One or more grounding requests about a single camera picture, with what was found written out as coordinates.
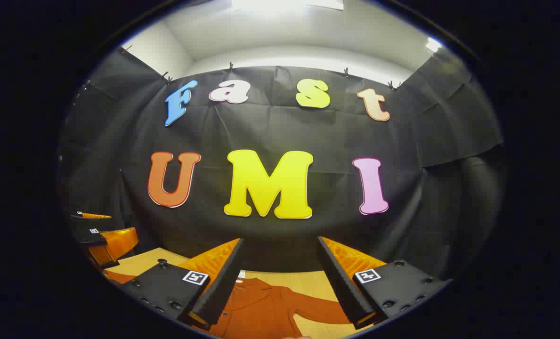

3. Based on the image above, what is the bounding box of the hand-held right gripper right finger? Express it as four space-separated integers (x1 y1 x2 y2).
317 236 452 330

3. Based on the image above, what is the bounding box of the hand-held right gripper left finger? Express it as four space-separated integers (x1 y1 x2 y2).
120 238 244 330

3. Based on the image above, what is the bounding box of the orange button shirt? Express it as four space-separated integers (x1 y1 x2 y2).
103 269 353 339

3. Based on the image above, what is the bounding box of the black backdrop cloth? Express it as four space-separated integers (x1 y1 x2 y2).
58 47 504 283

